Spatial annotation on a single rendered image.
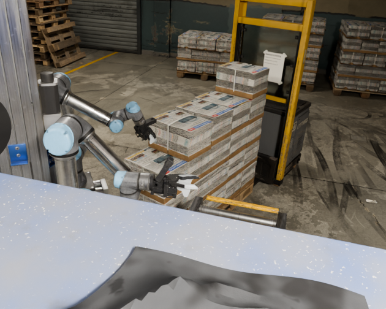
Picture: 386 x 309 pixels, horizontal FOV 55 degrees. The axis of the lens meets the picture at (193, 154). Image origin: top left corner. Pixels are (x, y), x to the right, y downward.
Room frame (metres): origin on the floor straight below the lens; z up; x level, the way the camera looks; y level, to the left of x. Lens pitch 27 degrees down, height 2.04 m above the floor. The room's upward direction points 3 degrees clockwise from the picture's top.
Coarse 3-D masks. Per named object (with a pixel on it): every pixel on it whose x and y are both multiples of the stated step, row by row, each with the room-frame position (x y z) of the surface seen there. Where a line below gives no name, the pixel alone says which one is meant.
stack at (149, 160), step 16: (224, 144) 2.73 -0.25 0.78; (240, 144) 2.96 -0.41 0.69; (128, 160) 2.28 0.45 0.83; (144, 160) 2.29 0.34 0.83; (160, 160) 2.31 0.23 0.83; (176, 160) 2.32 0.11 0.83; (192, 160) 2.36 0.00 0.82; (208, 160) 2.54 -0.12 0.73; (240, 160) 3.00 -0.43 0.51; (208, 176) 2.55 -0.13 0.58; (224, 176) 2.77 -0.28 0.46; (240, 176) 3.02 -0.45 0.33; (192, 192) 2.37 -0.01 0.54; (208, 192) 2.58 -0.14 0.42; (224, 192) 2.79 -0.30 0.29; (224, 208) 2.82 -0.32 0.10
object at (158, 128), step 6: (162, 114) 2.59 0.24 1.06; (168, 114) 2.60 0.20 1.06; (174, 114) 2.61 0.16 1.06; (180, 114) 2.62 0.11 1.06; (186, 114) 2.63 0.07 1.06; (162, 120) 2.47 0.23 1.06; (168, 120) 2.49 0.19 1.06; (150, 126) 2.50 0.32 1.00; (156, 126) 2.47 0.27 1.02; (162, 126) 2.43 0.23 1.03; (156, 132) 2.46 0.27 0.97; (162, 132) 2.43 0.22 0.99; (156, 138) 2.46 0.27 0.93; (162, 138) 2.42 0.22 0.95; (162, 144) 2.42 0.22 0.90
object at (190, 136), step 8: (192, 120) 2.51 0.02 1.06; (200, 120) 2.52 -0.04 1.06; (208, 120) 2.54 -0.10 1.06; (176, 128) 2.36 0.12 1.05; (184, 128) 2.34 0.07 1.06; (192, 128) 2.35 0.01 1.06; (200, 128) 2.39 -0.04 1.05; (208, 128) 2.47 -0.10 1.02; (176, 136) 2.35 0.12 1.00; (184, 136) 2.32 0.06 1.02; (192, 136) 2.32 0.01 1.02; (200, 136) 2.41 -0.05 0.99; (208, 136) 2.49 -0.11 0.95; (176, 144) 2.35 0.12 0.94; (184, 144) 2.31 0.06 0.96; (192, 144) 2.33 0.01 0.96; (200, 144) 2.41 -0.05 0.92; (208, 144) 2.49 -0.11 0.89; (184, 152) 2.31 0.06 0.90; (192, 152) 2.33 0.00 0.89
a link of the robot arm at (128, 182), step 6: (120, 174) 1.36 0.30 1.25; (126, 174) 1.36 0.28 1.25; (132, 174) 1.36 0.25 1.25; (138, 174) 1.36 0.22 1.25; (114, 180) 1.34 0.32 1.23; (120, 180) 1.34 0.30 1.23; (126, 180) 1.34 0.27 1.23; (132, 180) 1.34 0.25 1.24; (138, 180) 1.34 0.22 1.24; (120, 186) 1.34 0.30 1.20; (126, 186) 1.33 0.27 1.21; (132, 186) 1.33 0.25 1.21; (138, 186) 1.33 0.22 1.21; (126, 192) 1.33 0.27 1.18; (132, 192) 1.34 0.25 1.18
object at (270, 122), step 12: (264, 108) 3.71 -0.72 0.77; (276, 108) 3.67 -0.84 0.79; (300, 108) 3.74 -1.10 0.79; (264, 120) 3.71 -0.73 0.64; (276, 120) 3.63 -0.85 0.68; (300, 120) 3.74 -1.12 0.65; (264, 132) 3.69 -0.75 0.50; (276, 132) 3.62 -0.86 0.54; (300, 132) 3.80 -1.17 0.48; (264, 144) 3.68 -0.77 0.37; (276, 144) 3.61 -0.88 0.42; (300, 144) 3.87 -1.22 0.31; (276, 156) 3.59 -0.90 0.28; (288, 156) 3.59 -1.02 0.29; (300, 156) 3.93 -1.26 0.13; (288, 168) 3.63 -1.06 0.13
